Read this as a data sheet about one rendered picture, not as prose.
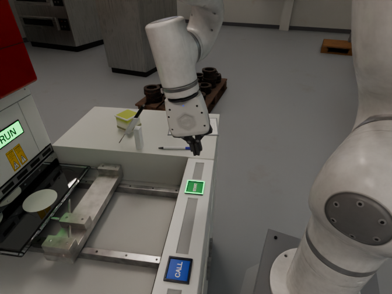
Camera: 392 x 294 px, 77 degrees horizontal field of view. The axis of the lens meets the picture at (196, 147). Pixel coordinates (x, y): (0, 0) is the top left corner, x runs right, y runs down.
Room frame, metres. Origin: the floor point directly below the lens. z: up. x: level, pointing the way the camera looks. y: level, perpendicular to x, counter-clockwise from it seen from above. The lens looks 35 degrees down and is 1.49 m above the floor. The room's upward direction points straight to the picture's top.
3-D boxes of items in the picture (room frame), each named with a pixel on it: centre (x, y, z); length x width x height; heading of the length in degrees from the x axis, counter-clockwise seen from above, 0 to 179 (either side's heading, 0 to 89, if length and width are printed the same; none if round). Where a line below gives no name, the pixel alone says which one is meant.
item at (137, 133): (0.77, 0.23, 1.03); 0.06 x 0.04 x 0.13; 82
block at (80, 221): (0.48, 0.36, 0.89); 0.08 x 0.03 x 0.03; 82
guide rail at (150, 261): (0.41, 0.33, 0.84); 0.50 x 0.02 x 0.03; 82
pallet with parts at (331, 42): (6.27, -3.78, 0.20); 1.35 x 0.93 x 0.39; 68
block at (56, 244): (0.40, 0.37, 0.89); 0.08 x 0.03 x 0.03; 82
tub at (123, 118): (0.91, 0.28, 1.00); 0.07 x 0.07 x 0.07; 56
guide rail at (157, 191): (0.68, 0.29, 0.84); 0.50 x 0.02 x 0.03; 82
